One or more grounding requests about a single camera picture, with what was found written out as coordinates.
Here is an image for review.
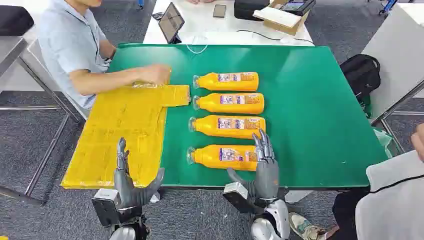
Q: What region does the black card terminal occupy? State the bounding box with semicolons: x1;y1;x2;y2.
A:
279;0;317;17

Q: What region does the green plastic bag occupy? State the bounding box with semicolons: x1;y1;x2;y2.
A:
373;127;394;157

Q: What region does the black cable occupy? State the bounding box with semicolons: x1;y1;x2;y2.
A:
236;29;315;45

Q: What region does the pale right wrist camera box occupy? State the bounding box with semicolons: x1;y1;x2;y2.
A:
222;181;257;215

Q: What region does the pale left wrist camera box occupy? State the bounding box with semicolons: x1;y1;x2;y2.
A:
91;188;123;228

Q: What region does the clear plastic wrap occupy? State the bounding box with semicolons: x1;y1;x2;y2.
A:
131;81;157;89

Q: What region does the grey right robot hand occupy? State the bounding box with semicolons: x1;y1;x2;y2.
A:
226;128;281;203

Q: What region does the black backpack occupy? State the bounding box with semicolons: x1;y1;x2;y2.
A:
339;53;382;104

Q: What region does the white side table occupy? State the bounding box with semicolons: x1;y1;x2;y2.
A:
361;2;424;124

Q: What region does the black bag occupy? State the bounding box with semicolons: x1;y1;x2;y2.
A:
233;0;271;22

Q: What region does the orange drink bottle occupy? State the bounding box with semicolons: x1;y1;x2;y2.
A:
192;71;260;93
186;144;259;172
192;93;266;116
188;114;267;140

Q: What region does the grey smartphone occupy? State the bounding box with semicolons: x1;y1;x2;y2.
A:
212;3;228;19

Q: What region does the black chair seat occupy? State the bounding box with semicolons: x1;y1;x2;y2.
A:
0;4;35;37

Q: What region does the person's right hand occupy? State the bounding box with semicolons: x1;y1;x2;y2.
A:
134;63;173;86

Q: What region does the cardboard box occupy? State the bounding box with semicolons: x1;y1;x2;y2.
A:
253;0;311;37

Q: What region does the black tablet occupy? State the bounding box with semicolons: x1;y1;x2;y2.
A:
157;2;186;45

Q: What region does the person in white top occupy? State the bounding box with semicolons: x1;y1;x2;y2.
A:
288;123;424;240

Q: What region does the white cable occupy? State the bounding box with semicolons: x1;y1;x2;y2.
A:
185;35;209;55

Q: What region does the blue metal frame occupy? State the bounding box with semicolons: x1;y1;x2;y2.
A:
378;0;399;16

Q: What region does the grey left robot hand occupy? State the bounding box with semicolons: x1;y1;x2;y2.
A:
113;137;166;211

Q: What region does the yellow sheet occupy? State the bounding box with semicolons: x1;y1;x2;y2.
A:
60;84;191;190

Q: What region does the person seated beside table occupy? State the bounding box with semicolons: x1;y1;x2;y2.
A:
37;0;173;112

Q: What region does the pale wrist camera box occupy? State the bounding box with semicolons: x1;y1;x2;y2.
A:
91;188;123;228
222;181;257;215

